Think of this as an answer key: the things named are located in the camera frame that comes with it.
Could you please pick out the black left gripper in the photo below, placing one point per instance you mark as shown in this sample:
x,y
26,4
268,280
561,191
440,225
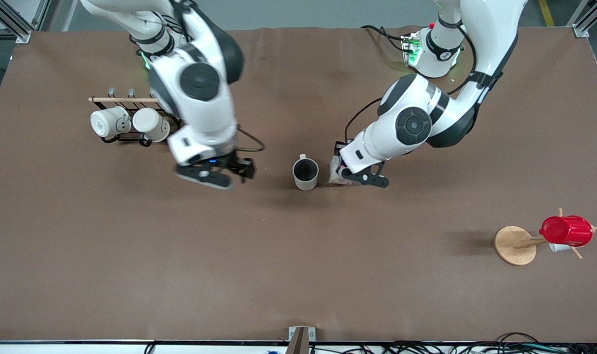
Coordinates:
x,y
339,149

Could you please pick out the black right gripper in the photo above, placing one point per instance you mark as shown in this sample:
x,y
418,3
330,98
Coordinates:
x,y
238,164

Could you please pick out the beige mug with dark inside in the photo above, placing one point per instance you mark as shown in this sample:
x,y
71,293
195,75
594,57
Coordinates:
x,y
306,172

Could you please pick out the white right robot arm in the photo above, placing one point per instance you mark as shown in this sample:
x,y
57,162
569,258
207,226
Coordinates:
x,y
200,81

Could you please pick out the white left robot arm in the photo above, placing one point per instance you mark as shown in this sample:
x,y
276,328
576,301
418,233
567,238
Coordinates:
x,y
414,125

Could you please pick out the small white cup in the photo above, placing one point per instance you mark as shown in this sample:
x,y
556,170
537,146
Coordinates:
x,y
558,248

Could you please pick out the red plastic cup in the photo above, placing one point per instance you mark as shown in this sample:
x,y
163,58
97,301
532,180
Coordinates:
x,y
566,231

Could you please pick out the plain white mug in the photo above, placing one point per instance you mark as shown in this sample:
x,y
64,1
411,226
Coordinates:
x,y
151,124

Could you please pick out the base connector box green light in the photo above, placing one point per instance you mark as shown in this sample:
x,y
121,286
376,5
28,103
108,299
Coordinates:
x,y
411,49

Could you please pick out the white mug with face print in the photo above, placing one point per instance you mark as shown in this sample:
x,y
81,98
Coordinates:
x,y
106,122

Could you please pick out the wooden mug tree stand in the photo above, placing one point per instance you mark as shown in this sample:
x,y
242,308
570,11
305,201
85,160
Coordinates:
x,y
512,246

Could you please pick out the metal table edge bracket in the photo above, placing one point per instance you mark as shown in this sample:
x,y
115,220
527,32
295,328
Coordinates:
x,y
301,339

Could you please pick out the aluminium frame post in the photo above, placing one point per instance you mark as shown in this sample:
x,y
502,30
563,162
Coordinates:
x,y
13,22
586,19

